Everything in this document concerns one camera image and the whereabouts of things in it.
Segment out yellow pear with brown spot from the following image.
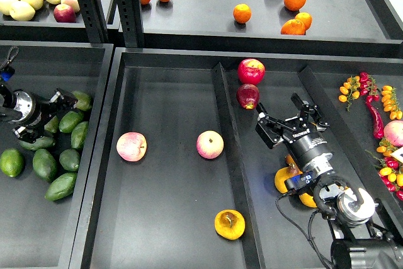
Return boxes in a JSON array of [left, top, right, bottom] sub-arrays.
[[214, 209, 246, 241]]

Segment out black centre tray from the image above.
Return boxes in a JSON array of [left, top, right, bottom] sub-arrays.
[[80, 47, 403, 269]]

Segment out yellow pear left pile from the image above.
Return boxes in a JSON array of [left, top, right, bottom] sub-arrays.
[[274, 166, 302, 193]]

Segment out green avocado upper middle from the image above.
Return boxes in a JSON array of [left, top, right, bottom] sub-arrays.
[[59, 111, 84, 134]]

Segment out yellow pear pile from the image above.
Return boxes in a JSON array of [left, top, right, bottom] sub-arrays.
[[285, 154, 297, 167], [299, 193, 317, 209], [274, 166, 302, 193]]

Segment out dark avocado lying sideways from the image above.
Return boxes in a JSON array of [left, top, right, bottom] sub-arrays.
[[19, 137, 56, 151]]

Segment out black perforated post left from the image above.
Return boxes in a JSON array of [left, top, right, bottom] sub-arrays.
[[78, 0, 108, 43]]

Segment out pink apple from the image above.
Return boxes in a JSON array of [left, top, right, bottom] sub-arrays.
[[196, 130, 224, 159], [116, 132, 147, 162]]

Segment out green avocado lower middle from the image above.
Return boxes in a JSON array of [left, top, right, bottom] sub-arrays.
[[32, 149, 57, 183]]

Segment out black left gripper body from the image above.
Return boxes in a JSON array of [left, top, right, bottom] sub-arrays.
[[12, 89, 59, 132]]

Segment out dark red apple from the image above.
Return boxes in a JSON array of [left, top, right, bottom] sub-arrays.
[[236, 84, 260, 110]]

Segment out red chili pepper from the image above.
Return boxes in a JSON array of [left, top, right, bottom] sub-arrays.
[[365, 95, 384, 139]]

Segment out bright red apple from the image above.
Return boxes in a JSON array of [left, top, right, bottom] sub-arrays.
[[237, 59, 266, 86]]

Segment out pink apple right edge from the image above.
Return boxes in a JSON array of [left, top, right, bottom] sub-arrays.
[[383, 120, 403, 147]]

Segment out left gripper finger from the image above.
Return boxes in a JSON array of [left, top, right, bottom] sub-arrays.
[[13, 126, 44, 144], [47, 88, 78, 115]]

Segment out orange cherry tomato vine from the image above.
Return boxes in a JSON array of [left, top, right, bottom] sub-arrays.
[[338, 76, 360, 112]]

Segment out green avocado by tray edge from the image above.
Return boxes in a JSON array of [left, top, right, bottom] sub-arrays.
[[71, 121, 89, 150]]

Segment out pink apple left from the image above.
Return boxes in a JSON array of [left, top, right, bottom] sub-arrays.
[[116, 132, 147, 162]]

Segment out yellow pear upper pile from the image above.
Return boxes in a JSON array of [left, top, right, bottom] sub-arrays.
[[285, 154, 297, 167]]

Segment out black upper left shelf tray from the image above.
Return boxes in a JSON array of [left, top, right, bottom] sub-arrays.
[[1, 0, 119, 42]]

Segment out dark green avocado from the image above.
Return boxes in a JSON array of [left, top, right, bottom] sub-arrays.
[[45, 172, 77, 201]]

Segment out orange front right shelf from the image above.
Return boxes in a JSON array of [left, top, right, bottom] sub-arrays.
[[280, 19, 306, 35]]

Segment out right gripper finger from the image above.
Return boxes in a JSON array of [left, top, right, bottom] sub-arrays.
[[291, 93, 330, 132], [255, 103, 297, 149]]

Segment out green avocado top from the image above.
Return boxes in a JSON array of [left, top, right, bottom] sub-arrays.
[[71, 91, 92, 112]]

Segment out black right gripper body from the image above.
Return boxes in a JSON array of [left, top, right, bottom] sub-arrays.
[[283, 125, 333, 171]]

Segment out white label card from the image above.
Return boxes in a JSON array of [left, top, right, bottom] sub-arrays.
[[391, 147, 403, 163]]

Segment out yellow cherry tomato vine right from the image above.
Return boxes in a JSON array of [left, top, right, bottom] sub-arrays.
[[381, 85, 402, 120]]

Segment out pale peach on shelf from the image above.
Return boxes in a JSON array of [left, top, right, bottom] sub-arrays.
[[60, 0, 80, 13]]

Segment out mixed cherry tomatoes bottom right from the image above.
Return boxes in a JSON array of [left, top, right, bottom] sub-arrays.
[[367, 137, 402, 202]]

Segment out red cherry tomato vine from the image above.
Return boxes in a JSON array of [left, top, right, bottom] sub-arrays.
[[359, 72, 380, 103]]

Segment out yellow apple front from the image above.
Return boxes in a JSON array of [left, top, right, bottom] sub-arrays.
[[9, 1, 35, 21]]

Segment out light green avocado far left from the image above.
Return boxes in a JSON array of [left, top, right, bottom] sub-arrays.
[[1, 148, 25, 178]]

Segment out yellow pear middle pile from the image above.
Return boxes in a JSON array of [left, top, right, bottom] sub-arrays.
[[299, 193, 317, 209]]

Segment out green avocado upper left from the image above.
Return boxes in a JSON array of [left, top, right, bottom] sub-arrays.
[[44, 116, 59, 134]]

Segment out pink apple centre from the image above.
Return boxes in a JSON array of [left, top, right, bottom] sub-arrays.
[[196, 130, 224, 159]]

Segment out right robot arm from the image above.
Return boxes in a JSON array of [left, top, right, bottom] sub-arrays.
[[256, 93, 402, 268]]

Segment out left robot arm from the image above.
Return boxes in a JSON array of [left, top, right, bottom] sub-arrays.
[[1, 46, 78, 144]]

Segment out green avocado lower right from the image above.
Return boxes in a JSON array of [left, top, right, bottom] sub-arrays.
[[59, 149, 81, 172]]

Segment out red apple on shelf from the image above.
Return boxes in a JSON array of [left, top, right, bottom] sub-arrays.
[[54, 4, 76, 23]]

